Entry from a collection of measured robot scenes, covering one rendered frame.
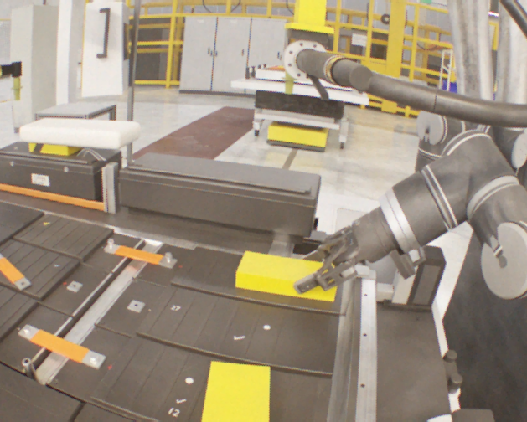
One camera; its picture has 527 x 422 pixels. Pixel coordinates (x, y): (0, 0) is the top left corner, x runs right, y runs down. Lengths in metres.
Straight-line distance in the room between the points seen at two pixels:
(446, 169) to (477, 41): 0.76
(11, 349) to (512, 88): 1.23
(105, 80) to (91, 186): 2.41
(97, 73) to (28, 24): 3.47
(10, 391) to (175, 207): 0.56
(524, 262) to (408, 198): 0.21
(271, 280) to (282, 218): 0.20
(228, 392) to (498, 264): 0.38
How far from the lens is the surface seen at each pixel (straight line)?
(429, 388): 0.76
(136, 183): 0.91
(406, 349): 0.82
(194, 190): 0.85
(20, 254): 0.83
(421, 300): 0.93
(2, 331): 0.64
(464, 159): 0.61
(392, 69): 10.10
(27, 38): 6.65
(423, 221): 0.60
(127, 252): 0.79
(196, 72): 9.87
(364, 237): 0.62
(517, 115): 0.48
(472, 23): 1.30
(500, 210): 0.57
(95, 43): 3.35
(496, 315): 1.31
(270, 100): 5.17
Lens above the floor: 1.39
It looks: 24 degrees down
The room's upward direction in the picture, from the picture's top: 5 degrees clockwise
